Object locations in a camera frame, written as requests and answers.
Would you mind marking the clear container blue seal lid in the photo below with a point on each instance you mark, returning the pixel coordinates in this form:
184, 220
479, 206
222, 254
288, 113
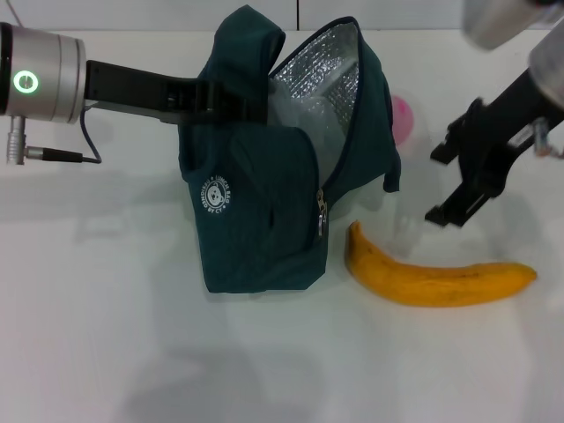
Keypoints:
308, 128

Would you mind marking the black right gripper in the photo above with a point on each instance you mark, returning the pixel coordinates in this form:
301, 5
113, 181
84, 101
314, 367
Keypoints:
489, 141

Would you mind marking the yellow banana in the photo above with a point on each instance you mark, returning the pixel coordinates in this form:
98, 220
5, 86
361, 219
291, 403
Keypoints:
418, 286

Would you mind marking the pink peach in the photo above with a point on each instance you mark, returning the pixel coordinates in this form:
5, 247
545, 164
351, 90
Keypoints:
403, 119

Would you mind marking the dark teal lunch bag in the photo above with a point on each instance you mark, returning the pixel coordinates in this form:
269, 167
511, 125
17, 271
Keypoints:
255, 247

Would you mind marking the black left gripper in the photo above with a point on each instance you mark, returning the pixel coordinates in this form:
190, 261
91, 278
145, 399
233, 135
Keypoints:
132, 92

